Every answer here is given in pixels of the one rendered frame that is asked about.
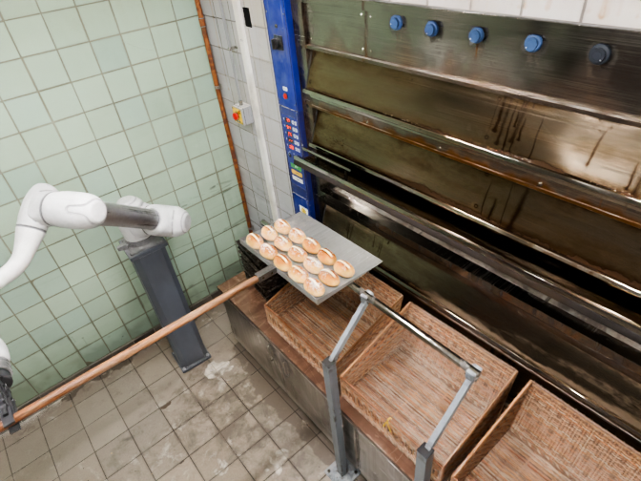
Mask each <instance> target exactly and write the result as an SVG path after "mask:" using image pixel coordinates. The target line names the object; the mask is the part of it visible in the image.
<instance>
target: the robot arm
mask: <svg viewBox="0 0 641 481"><path fill-rule="evenodd" d="M100 225H103V226H114V227H118V228H119V230H120V232H121V234H122V235H123V237H124V238H123V239H122V240H121V241H122V243H121V244H119V245H118V246H117V247H116V248H117V250H118V251H123V250H127V249H128V250H129V251H130V255H131V256H135V255H136V254H138V253H140V252H142V251H144V250H147V249H149V248H151V247H153V246H156V245H158V244H161V243H163V239H162V238H160V237H179V236H181V235H184V234H185V233H187V231H188V230H189V229H190V226H191V217H190V215H189V214H188V212H187V211H185V210H184V209H182V208H180V207H178V206H171V205H161V204H152V205H150V204H148V203H146V202H143V201H142V199H140V198H138V197H135V196H126V197H123V198H121V199H119V200H118V201H117V202H116V203H113V202H107V201H103V200H102V199H100V198H99V197H97V196H95V195H92V194H88V193H82V192H72V191H61V192H58V191H57V190H56V189H55V188H54V187H53V186H51V185H49V184H47V183H37V184H35V185H33V186H32V188H31V189H30V190H29V192H28V193H27V194H26V196H25V197H24V199H23V202H22V204H21V207H20V210H19V213H18V216H17V223H16V226H15V237H14V246H13V251H12V254H11V257H10V259H9V260H8V261H7V263H6V264H4V265H3V266H2V267H1V268H0V289H1V288H3V287H4V286H6V285H7V284H9V283H10V282H12V281H13V280H15V279H16V278H17V277H18V276H20V275H21V274H22V273H23V272H24V271H25V270H26V268H27V267H28V266H29V264H30V263H31V260H32V259H33V257H34V255H35V253H36V251H37V249H38V247H39V245H40V243H41V241H42V240H43V239H44V237H45V235H46V233H47V231H48V228H49V227H51V226H56V227H60V228H68V229H79V230H83V229H94V228H96V227H98V226H100ZM12 374H13V371H12V368H11V364H10V353H9V350H8V348H7V346H6V344H5V343H4V341H3V340H2V339H1V338H0V417H1V420H2V424H3V427H4V428H7V427H8V426H10V425H12V424H13V423H15V420H14V416H13V414H14V413H15V412H17V411H18V410H17V407H16V404H15V399H12V396H11V391H10V387H11V386H12V384H13V380H12ZM20 429H21V426H20V423H19V422H18V423H17V424H15V425H13V426H12V427H10V428H9V432H10V435H12V434H14V433H16V432H17V431H18V430H20Z"/></svg>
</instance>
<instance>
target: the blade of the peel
mask: <svg viewBox="0 0 641 481"><path fill-rule="evenodd" d="M284 220H286V221H287V222H288V223H289V224H290V226H291V229H292V228H299V229H300V230H301V231H302V232H303V233H304V234H305V236H306V238H308V237H310V238H313V239H315V240H316V241H317V242H318V243H319V244H320V247H321V248H328V249H329V250H331V251H332V252H333V253H334V254H335V256H336V258H337V261H338V260H344V261H348V262H349V263H350V264H351V265H352V266H353V267H354V269H355V274H354V276H353V277H351V278H344V277H342V276H340V275H338V276H339V278H340V283H339V285H338V286H335V287H332V286H328V285H326V284H324V283H322V282H321V280H320V279H319V274H312V273H310V272H308V271H307V270H306V269H305V267H304V266H303V262H297V261H293V260H292V259H291V258H290V257H289V255H288V251H281V250H279V249H277V247H276V246H275V245H274V242H273V241H269V240H266V239H265V238H264V237H263V236H262V234H261V230H262V228H261V229H259V230H258V231H256V232H253V233H255V234H258V235H259V236H261V238H262V239H263V243H270V244H272V245H273V246H274V247H275V248H276V249H277V251H278V254H283V255H285V256H287V257H288V258H289V259H290V260H291V262H292V266H293V265H298V266H301V267H302V268H304V269H305V270H306V271H307V273H308V275H309V278H315V279H317V280H318V281H320V282H321V283H322V285H323V286H324V289H325V291H324V294H323V295H322V296H320V297H314V296H313V295H311V294H310V293H309V292H307V291H306V290H305V289H304V286H303V283H298V282H294V281H293V280H292V279H291V278H290V277H289V275H288V271H286V272H284V271H281V270H279V269H278V268H277V272H278V274H280V275H281V276H282V277H283V278H284V279H286V280H287V281H288V282H290V283H291V284H292V285H294V286H295V287H296V288H297V289H298V290H299V291H300V292H301V293H303V294H304V295H305V296H306V297H308V298H309V299H310V300H311V301H313V302H314V303H315V304H317V305H319V304H320V303H322V302H324V301H325V300H327V299H328V298H330V297H331V296H333V295H334V294H336V293H337V292H338V291H340V290H341V289H343V288H344V287H346V286H347V285H348V284H350V283H351V282H353V281H354V280H356V279H357V278H359V277H360V276H362V275H363V274H365V273H366V272H368V271H369V270H371V269H372V268H374V267H375V266H377V265H378V264H380V263H381V262H383V261H382V260H380V259H378V258H377V257H375V256H373V255H372V254H370V253H369V252H367V251H365V250H364V249H362V248H360V247H359V246H358V245H357V244H355V243H353V242H352V241H350V240H348V239H346V238H344V237H343V236H341V235H340V234H338V233H336V232H335V231H333V230H331V229H330V228H328V227H327V226H325V225H323V224H322V223H320V222H318V221H317V220H314V219H313V218H311V217H310V216H308V215H306V214H305V213H303V212H301V211H300V212H298V213H297V214H295V215H292V216H290V217H288V218H286V219H284ZM277 232H278V231H277ZM278 234H279V236H280V235H282V236H285V237H287V238H288V239H289V240H290V238H289V234H286V235H284V234H281V233H279V232H278ZM247 236H248V235H246V236H244V237H242V238H240V239H239V241H240V243H241V244H242V245H243V246H244V247H246V248H247V249H248V250H249V251H251V252H252V253H253V254H254V255H256V256H257V257H258V258H259V259H261V260H262V261H263V262H265V263H266V264H267V265H270V264H273V265H274V260H268V259H265V258H264V257H263V256H262V255H261V254H260V252H259V249H254V248H252V247H251V246H249V245H248V244H247V242H246V238H247ZM290 241H291V240H290ZM292 244H293V246H299V247H301V248H302V249H304V248H303V246H302V243H294V242H292ZM304 250H305V249H304ZM305 252H306V253H307V256H308V257H314V258H316V259H318V260H319V258H318V254H311V253H308V252H307V251H306V250H305ZM321 263H322V262H321ZM322 265H323V268H329V269H331V270H333V271H335V270H334V265H325V264H323V263H322Z"/></svg>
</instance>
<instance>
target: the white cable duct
mask: <svg viewBox="0 0 641 481"><path fill-rule="evenodd" d="M232 4H233V10H234V15H235V19H236V24H237V30H238V39H239V44H240V49H241V54H242V59H243V64H244V70H245V74H246V79H247V84H248V90H249V95H250V99H251V105H252V110H253V115H254V120H255V125H256V130H257V135H258V145H259V149H260V154H261V159H262V165H263V170H264V175H265V179H266V185H267V190H268V195H269V199H270V205H271V210H272V215H273V220H274V222H275V221H276V220H278V219H279V214H278V208H277V204H276V198H275V193H274V187H273V182H272V177H271V171H270V166H269V160H268V156H267V150H266V145H265V139H264V134H263V129H262V124H261V118H260V112H259V107H258V98H257V92H256V87H255V81H254V77H253V71H252V65H251V60H250V54H249V50H248V44H247V39H246V33H245V29H244V23H243V18H242V12H241V6H240V2H239V0H232Z"/></svg>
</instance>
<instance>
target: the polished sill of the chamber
mask: <svg viewBox="0 0 641 481"><path fill-rule="evenodd" d="M320 194H321V197H322V198H324V199H327V200H328V201H330V202H332V203H334V204H335V205H337V206H339V207H340V208H342V209H343V210H345V211H347V212H349V213H350V214H352V215H354V216H356V217H358V218H359V219H361V220H364V221H366V222H367V223H369V224H371V225H373V226H374V227H376V228H378V229H380V230H382V231H383V232H384V233H386V234H388V235H389V236H391V237H393V238H395V239H397V240H398V241H401V242H403V243H405V244H406V245H408V246H410V247H412V248H413V249H415V250H417V251H419V252H421V253H422V254H424V255H426V256H428V257H429V258H430V259H432V260H434V261H436V262H438V263H440V264H442V265H444V266H445V267H447V268H449V269H451V270H452V271H454V272H456V273H458V274H460V275H461V276H463V277H465V278H467V279H468V280H470V281H472V282H475V283H476V284H478V285H480V286H481V287H483V288H484V289H486V290H488V291H490V292H491V293H493V294H495V295H497V296H499V297H500V298H502V299H504V300H506V301H507V302H509V303H512V304H514V305H515V306H517V307H519V308H521V309H523V310H524V311H526V312H527V313H529V314H530V315H532V316H534V317H536V318H538V319H539V320H541V321H543V322H545V323H546V324H549V325H551V326H553V327H554V328H556V329H558V330H560V331H562V332H563V333H565V334H567V335H569V336H570V337H571V338H573V339H575V340H577V341H578V342H580V343H582V344H584V345H586V346H588V347H590V348H592V349H593V350H595V351H597V352H599V353H601V354H602V355H604V356H606V357H608V358H609V359H611V360H613V361H615V362H616V363H617V364H619V365H621V366H624V367H625V368H627V369H629V370H631V371H632V372H634V373H636V374H638V375H640V376H641V351H640V350H638V349H636V348H634V347H632V346H630V345H628V344H626V343H624V342H622V341H620V340H618V339H616V338H614V337H612V336H611V335H610V334H608V333H606V332H604V331H602V330H600V329H598V328H596V327H594V326H593V325H591V324H588V323H586V322H584V321H582V320H580V319H578V318H577V317H575V316H573V315H571V314H569V313H568V312H566V311H564V310H562V309H561V308H559V307H557V306H555V305H553V304H551V303H548V302H546V301H545V300H543V299H541V298H539V297H537V296H535V295H533V294H531V293H529V292H527V291H526V290H525V289H523V288H521V287H519V286H517V285H515V284H513V283H511V282H509V281H507V280H505V279H503V278H501V277H499V276H497V275H495V274H494V273H492V272H490V271H488V270H486V269H484V268H483V267H481V266H479V265H478V264H476V263H474V262H472V261H469V260H467V259H465V258H463V257H461V256H460V255H458V254H456V253H454V252H452V251H450V250H448V249H446V248H444V247H443V246H441V245H440V244H438V243H436V242H434V241H432V240H429V239H428V238H426V237H424V236H422V235H420V234H418V233H416V232H414V231H412V230H410V229H409V228H407V227H405V226H403V225H401V224H399V223H397V222H396V221H394V220H392V219H390V218H388V217H386V216H384V215H382V214H380V213H378V212H377V211H375V210H373V209H371V208H369V207H367V206H365V205H363V204H361V203H360V202H358V201H356V200H354V199H352V198H350V197H348V196H346V195H344V194H343V193H341V192H339V191H337V190H335V189H333V188H331V187H329V186H328V187H326V188H324V189H323V190H321V191H320Z"/></svg>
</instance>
